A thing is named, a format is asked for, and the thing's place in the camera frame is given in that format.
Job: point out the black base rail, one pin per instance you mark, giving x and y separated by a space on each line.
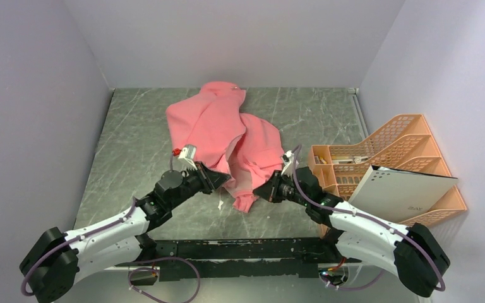
303 257

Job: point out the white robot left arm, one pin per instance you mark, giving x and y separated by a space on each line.
58 259

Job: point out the pink zip-up jacket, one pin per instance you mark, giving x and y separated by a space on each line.
246 147

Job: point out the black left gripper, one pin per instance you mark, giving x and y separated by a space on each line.
209 179

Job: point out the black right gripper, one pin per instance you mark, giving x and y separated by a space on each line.
269 190

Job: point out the white folder in organizer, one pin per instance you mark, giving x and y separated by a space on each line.
397 195

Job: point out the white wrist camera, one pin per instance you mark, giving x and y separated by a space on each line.
288 163
185 156

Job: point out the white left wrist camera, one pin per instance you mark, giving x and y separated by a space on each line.
185 156

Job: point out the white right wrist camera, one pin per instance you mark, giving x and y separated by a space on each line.
288 163

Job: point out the orange plastic desk organizer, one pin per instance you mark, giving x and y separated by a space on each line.
405 142

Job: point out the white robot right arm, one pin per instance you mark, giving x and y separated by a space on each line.
411 253

